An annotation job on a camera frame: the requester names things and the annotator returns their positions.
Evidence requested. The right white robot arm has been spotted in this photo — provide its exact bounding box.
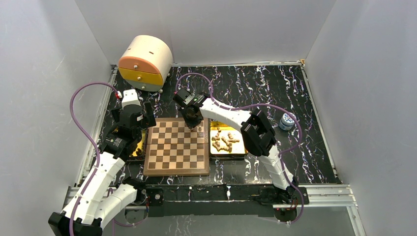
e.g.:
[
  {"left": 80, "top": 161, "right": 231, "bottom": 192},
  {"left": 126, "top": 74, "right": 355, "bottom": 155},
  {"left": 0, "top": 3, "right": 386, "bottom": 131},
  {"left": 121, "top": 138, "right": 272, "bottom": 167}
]
[{"left": 173, "top": 89, "right": 297, "bottom": 204}]

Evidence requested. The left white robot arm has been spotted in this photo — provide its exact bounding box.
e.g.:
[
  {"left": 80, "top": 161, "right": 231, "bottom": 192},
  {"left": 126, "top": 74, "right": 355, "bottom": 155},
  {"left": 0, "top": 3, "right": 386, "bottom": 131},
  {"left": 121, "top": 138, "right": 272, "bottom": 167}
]
[{"left": 48, "top": 102, "right": 156, "bottom": 236}]

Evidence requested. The gold tin with dark pieces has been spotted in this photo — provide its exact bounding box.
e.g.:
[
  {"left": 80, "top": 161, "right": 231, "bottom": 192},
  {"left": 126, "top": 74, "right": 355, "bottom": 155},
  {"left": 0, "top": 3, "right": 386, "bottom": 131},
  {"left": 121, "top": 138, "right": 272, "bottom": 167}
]
[{"left": 127, "top": 130, "right": 148, "bottom": 161}]

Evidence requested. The pile of light pieces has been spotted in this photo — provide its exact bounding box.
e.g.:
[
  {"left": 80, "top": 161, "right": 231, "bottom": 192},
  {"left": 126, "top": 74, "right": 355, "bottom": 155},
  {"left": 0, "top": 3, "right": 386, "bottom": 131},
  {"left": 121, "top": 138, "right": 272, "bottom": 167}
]
[{"left": 209, "top": 126, "right": 244, "bottom": 155}]

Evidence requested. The gold tin with light pieces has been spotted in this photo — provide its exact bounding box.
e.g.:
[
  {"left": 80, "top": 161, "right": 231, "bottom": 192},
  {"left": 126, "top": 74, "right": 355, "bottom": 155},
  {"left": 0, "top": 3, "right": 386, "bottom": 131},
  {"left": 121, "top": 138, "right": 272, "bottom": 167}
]
[{"left": 209, "top": 120, "right": 248, "bottom": 159}]

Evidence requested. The wooden chessboard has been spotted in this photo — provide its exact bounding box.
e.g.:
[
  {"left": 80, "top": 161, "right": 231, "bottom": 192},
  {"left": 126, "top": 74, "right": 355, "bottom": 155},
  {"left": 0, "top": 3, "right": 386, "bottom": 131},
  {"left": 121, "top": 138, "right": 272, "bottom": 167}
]
[{"left": 143, "top": 118, "right": 209, "bottom": 177}]

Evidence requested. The round cream drawer box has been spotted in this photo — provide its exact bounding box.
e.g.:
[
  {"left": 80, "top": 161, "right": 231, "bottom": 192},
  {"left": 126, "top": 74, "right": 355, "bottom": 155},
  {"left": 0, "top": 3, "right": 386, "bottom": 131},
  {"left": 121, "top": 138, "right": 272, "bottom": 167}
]
[{"left": 118, "top": 35, "right": 173, "bottom": 93}]

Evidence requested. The small blue white jar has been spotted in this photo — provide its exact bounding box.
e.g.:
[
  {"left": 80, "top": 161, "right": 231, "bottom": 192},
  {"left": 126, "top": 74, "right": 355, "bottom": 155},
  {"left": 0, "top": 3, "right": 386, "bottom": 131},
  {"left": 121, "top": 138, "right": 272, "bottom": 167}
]
[{"left": 279, "top": 113, "right": 295, "bottom": 131}]

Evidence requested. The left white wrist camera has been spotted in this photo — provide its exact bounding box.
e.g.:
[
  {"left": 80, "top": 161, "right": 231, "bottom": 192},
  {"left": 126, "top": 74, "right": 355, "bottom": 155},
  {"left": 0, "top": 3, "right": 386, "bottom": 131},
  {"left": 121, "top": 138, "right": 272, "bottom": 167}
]
[{"left": 115, "top": 89, "right": 141, "bottom": 108}]

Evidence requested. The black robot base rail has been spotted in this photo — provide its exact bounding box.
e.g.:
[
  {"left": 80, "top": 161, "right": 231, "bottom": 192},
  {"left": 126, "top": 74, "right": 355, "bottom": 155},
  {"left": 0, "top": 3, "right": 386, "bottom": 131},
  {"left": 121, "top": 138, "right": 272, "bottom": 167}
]
[{"left": 127, "top": 184, "right": 310, "bottom": 222}]

